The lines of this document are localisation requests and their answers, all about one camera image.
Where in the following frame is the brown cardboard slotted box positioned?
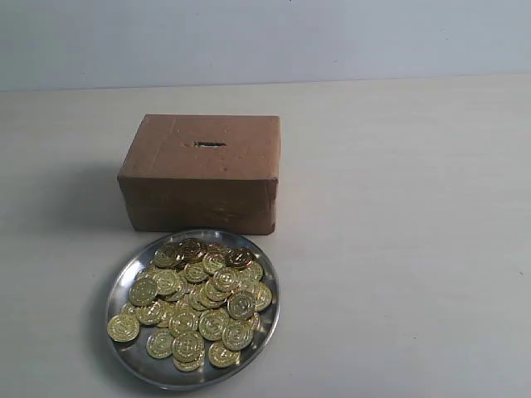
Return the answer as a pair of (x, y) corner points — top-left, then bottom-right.
(117, 114), (281, 235)

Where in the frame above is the dark gold coin back right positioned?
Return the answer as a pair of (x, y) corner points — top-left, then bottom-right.
(225, 247), (256, 269)

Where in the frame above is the dark tilted gold coin right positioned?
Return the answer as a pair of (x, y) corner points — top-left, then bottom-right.
(227, 291), (256, 320)

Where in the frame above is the round steel plate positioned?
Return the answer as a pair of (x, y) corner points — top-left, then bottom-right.
(105, 229), (280, 391)

